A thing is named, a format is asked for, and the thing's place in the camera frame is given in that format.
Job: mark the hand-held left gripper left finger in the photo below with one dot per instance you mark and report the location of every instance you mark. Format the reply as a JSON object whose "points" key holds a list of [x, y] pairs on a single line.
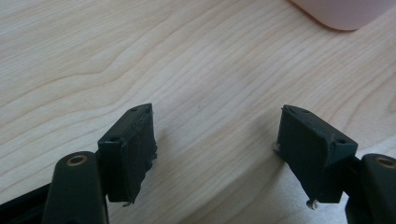
{"points": [[124, 161]]}

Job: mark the pink plastic container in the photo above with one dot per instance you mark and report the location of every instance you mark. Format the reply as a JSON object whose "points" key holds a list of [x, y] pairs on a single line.
{"points": [[342, 12]]}

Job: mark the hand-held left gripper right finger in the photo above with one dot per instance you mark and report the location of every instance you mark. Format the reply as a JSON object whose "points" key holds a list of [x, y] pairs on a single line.
{"points": [[314, 155]]}

